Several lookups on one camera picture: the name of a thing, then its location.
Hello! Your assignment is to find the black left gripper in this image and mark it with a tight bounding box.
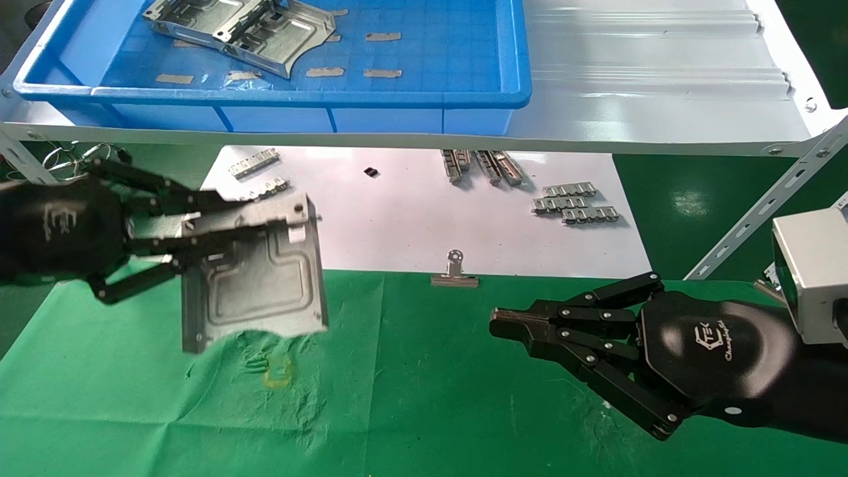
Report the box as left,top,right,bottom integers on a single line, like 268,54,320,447
0,159,270,307

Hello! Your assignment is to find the small toothed metal strip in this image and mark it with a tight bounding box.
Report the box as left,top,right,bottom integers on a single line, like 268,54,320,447
238,177,292,203
531,196,588,215
543,184,598,199
561,206,621,225
229,148,281,180

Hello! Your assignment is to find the silver stamped metal plate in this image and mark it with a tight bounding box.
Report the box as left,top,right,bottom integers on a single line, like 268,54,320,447
142,0,250,42

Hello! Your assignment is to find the notched stamped metal plate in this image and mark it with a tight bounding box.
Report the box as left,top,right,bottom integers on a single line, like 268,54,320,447
212,0,338,80

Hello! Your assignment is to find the green table cloth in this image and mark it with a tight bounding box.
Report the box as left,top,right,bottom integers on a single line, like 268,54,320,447
0,260,848,477

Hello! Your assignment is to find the blue plastic bin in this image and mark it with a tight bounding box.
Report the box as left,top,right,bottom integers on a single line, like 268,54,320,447
13,0,533,137

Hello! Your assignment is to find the white slotted steel post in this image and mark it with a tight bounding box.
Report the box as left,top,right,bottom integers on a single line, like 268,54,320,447
0,129,58,187
684,116,848,281

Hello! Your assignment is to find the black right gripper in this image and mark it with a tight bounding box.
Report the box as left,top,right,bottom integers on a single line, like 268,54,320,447
490,271,800,442

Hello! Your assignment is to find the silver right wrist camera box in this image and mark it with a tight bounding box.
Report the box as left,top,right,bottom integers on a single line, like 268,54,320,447
771,208,848,346

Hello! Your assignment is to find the grey stamped metal plate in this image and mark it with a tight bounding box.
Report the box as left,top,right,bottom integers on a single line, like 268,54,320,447
180,193,329,355

